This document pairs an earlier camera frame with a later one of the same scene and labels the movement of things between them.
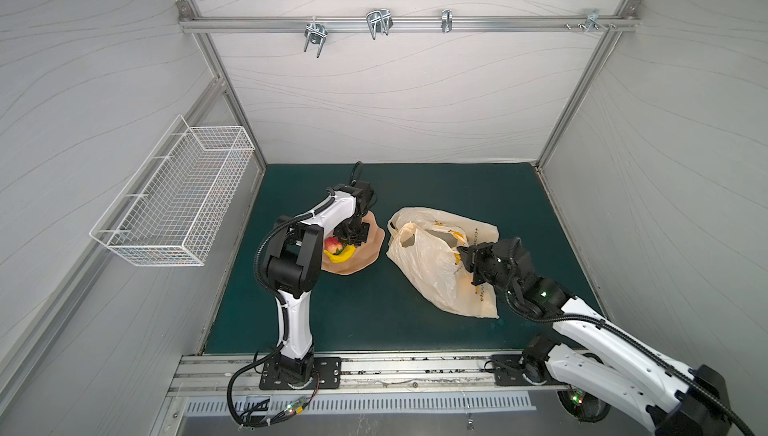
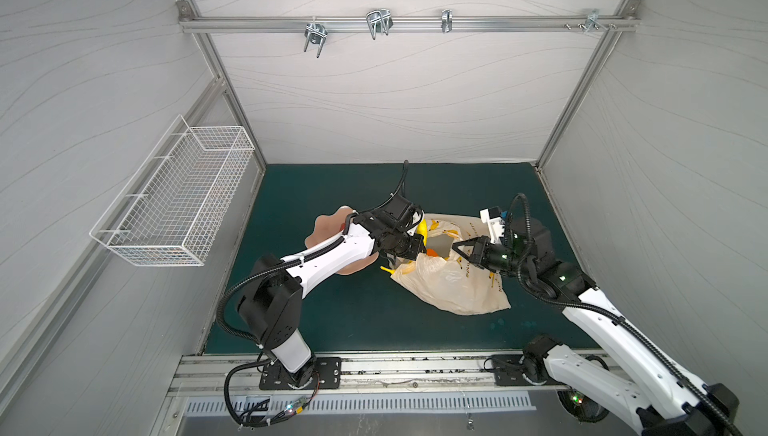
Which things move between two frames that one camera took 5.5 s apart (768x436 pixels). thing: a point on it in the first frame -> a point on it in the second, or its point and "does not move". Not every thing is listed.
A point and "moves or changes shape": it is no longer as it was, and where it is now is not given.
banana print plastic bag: x=424 y=244 does not move
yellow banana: x=346 y=254 moves or changes shape
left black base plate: x=326 y=375 does not move
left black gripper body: x=352 y=231 -> x=405 y=245
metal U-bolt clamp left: x=316 y=34 does not move
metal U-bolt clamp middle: x=379 y=20 does not move
